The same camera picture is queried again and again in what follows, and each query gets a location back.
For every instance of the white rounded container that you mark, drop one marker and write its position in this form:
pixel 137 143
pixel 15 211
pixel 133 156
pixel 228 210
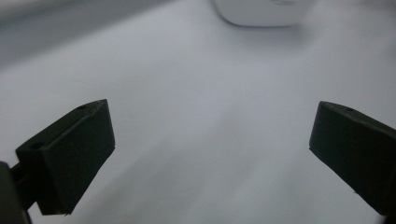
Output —
pixel 261 11

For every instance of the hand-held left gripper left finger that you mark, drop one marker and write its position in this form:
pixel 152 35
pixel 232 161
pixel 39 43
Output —
pixel 71 155

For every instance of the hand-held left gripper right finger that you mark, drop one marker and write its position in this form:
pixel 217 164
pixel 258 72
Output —
pixel 358 149

